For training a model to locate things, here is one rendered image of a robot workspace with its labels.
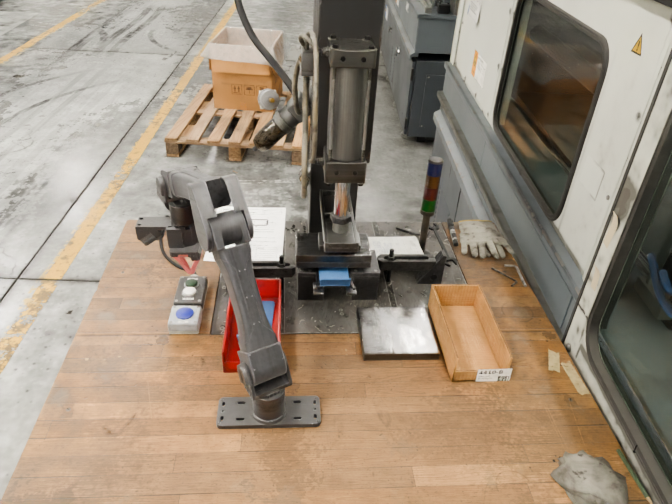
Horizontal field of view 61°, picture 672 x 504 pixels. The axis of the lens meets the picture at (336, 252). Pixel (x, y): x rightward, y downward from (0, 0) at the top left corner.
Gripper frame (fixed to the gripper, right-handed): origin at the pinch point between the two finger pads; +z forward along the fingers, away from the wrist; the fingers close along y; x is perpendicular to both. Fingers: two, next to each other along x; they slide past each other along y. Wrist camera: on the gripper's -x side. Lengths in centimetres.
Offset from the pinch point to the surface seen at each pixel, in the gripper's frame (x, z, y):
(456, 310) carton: 65, 7, 8
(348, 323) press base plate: 37.9, 6.9, 11.8
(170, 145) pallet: -61, 93, -267
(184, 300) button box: -0.9, 3.8, 6.6
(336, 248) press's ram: 34.8, -9.4, 3.9
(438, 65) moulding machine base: 132, 40, -296
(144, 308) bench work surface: -10.7, 6.7, 6.0
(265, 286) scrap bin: 18.1, 2.9, 2.6
